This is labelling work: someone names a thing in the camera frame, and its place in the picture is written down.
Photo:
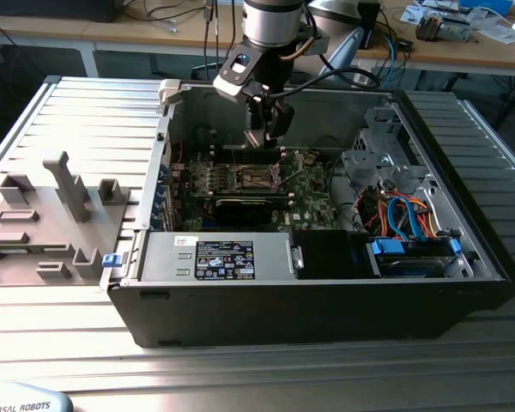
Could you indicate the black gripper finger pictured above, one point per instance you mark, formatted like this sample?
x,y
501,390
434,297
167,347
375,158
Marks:
x,y
256,116
283,120

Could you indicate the silver CPU green edge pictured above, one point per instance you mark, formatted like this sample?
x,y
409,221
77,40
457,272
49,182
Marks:
x,y
255,139

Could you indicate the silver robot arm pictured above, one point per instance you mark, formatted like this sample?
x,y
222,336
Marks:
x,y
272,21

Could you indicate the CPU socket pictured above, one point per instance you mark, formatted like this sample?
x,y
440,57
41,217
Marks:
x,y
257,177

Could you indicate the CPU cooler heatsink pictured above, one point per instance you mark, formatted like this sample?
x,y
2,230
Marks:
x,y
429,28

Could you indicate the small white device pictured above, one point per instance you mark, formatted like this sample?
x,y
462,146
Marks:
x,y
361,79

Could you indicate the green motherboard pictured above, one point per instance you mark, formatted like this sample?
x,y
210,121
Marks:
x,y
313,201

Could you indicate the metal drive cage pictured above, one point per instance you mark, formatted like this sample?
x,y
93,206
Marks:
x,y
360,165

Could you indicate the beige case latch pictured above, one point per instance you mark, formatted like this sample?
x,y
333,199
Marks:
x,y
169,92

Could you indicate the black graphics card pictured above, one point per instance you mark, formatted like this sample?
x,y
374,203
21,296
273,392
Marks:
x,y
244,212

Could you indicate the black rectangular device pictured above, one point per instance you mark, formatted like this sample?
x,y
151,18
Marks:
x,y
369,21

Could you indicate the black plastic shroud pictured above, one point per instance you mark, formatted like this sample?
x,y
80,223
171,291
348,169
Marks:
x,y
326,255

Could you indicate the printed paper sheet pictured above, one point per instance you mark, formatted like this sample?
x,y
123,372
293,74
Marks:
x,y
412,13

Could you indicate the hard disk in blue carrier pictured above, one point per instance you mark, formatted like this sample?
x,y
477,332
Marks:
x,y
388,249

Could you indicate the wooden desk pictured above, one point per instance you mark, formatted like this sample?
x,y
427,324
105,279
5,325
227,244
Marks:
x,y
111,32
455,53

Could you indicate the silver power supply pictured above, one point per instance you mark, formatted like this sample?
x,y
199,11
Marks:
x,y
163,257

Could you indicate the black PC case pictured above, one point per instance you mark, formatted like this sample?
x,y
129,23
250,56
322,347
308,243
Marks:
x,y
283,313

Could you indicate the blue case latch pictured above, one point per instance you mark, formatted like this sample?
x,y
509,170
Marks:
x,y
111,260

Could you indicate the blue box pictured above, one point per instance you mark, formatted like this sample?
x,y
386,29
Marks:
x,y
489,5

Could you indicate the clear plastic bag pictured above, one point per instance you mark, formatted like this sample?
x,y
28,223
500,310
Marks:
x,y
498,32

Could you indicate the black equipment box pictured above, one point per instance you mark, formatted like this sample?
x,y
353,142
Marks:
x,y
51,9

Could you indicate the grey parts rack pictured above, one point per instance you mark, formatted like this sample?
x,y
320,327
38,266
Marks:
x,y
47,223

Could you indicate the grey teach pendant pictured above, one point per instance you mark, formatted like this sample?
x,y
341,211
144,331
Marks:
x,y
26,399

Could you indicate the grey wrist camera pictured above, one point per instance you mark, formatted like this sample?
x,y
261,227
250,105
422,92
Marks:
x,y
313,45

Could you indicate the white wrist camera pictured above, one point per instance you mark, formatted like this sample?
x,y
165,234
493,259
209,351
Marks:
x,y
232,81

